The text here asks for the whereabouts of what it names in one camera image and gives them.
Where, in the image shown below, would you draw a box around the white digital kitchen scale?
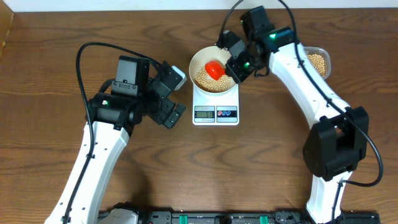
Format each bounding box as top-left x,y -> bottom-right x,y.
192,84 -> 239,126

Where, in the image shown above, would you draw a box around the soybeans pile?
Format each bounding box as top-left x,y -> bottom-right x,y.
307,54 -> 326,76

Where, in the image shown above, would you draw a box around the white round bowl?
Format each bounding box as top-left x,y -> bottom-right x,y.
189,46 -> 238,96

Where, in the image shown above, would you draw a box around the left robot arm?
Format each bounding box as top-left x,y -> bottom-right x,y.
46,56 -> 187,223

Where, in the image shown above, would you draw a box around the soybeans in bowl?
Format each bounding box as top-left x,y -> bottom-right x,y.
195,67 -> 234,93

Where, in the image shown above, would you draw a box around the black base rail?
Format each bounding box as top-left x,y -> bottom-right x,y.
96,210 -> 382,224

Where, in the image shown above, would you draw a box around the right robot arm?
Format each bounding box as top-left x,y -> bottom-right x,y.
216,6 -> 369,223

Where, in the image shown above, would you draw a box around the clear plastic container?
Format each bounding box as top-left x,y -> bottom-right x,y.
304,47 -> 331,80

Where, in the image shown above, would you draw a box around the red plastic measuring scoop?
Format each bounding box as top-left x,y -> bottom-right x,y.
205,60 -> 226,80

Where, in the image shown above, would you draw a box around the cardboard panel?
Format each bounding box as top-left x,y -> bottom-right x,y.
0,0 -> 14,56

